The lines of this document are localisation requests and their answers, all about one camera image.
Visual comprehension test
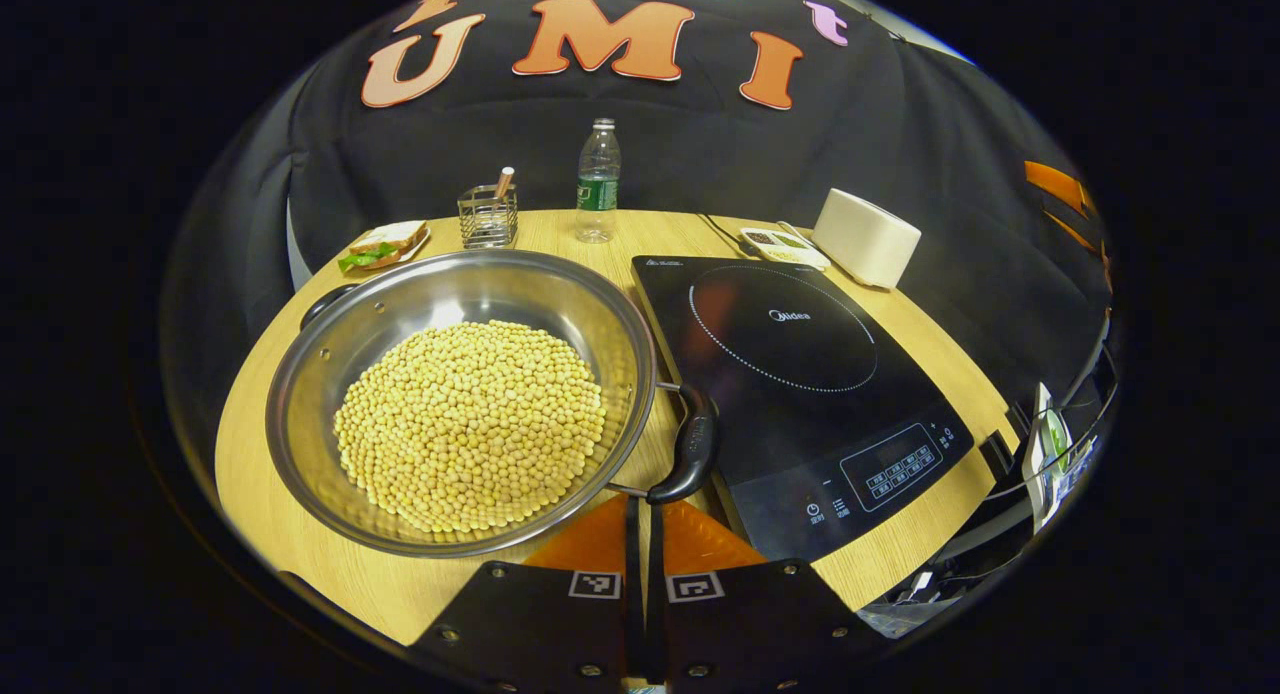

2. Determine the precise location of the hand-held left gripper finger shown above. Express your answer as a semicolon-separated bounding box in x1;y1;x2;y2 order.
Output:
646;497;883;694
408;492;643;694

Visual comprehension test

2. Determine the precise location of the black induction cooktop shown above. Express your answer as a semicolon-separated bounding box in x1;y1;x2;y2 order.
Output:
630;255;976;563

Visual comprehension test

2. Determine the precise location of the steel pot with black handles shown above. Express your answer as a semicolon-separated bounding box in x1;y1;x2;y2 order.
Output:
265;249;721;560

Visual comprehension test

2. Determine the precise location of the white toaster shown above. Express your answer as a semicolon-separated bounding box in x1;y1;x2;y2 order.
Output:
811;188;923;291

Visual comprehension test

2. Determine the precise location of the pile of soybeans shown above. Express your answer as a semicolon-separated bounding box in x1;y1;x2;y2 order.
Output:
333;320;608;535

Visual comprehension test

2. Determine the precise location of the white divided bean dish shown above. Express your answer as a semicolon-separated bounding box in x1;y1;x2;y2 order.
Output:
738;226;833;272

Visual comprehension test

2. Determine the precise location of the black backdrop cloth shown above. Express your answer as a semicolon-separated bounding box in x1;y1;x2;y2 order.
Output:
160;0;1116;415

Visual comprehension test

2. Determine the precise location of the small sandwich plate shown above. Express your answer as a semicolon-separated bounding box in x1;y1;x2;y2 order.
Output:
345;229;433;273

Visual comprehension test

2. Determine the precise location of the clear plastic water bottle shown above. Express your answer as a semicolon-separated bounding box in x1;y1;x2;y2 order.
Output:
575;118;623;245

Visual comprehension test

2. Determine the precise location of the sandwich with lettuce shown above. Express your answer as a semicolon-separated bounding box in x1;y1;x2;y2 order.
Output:
338;220;429;275

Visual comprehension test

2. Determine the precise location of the black power cable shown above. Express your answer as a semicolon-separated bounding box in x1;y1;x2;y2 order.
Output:
697;212;746;257

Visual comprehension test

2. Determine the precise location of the wire mesh utensil basket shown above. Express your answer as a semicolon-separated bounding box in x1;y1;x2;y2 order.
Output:
457;182;520;250

